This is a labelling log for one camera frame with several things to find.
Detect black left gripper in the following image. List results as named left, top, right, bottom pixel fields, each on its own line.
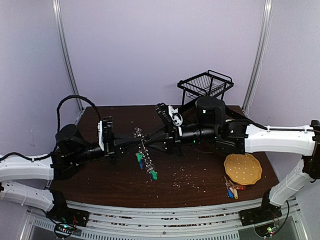
left=71, top=132, right=141, bottom=168

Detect grey disc keyring organizer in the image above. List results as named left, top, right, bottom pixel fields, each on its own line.
left=134, top=127, right=156, bottom=181

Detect green key tag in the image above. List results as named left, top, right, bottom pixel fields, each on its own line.
left=149, top=170, right=158, bottom=181
left=135, top=152, right=144, bottom=163

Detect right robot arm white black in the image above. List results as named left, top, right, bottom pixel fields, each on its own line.
left=137, top=96, right=320, bottom=221

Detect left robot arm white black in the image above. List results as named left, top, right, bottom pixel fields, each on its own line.
left=0, top=117, right=143, bottom=222

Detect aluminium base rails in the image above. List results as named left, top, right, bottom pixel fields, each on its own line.
left=21, top=196, right=307, bottom=240

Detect yellow dotted plate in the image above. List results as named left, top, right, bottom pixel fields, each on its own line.
left=223, top=153, right=263, bottom=186

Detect blue key tag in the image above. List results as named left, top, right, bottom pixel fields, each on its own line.
left=227, top=189, right=234, bottom=199

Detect yellow key tag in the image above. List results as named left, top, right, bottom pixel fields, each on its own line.
left=233, top=188, right=239, bottom=199

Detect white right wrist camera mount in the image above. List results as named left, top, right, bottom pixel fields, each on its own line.
left=168, top=105, right=183, bottom=136

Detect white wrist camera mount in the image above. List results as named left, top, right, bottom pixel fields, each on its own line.
left=168, top=105, right=183, bottom=136
left=97, top=120, right=105, bottom=151

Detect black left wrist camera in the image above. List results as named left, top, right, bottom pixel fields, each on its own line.
left=102, top=116, right=113, bottom=132

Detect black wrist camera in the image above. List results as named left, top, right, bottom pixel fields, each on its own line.
left=155, top=102, right=173, bottom=125
left=102, top=116, right=113, bottom=132

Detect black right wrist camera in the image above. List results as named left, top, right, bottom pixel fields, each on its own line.
left=155, top=102, right=173, bottom=125

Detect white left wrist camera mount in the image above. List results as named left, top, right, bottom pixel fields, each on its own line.
left=97, top=120, right=105, bottom=151

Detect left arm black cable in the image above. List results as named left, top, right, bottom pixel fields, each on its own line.
left=56, top=94, right=103, bottom=136

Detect black wire dish rack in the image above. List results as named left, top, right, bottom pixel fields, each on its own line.
left=177, top=69, right=248, bottom=123

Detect aluminium corner frame post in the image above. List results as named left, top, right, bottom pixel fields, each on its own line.
left=52, top=0, right=79, bottom=95

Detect right aluminium frame post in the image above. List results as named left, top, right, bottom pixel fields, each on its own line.
left=242, top=0, right=274, bottom=116

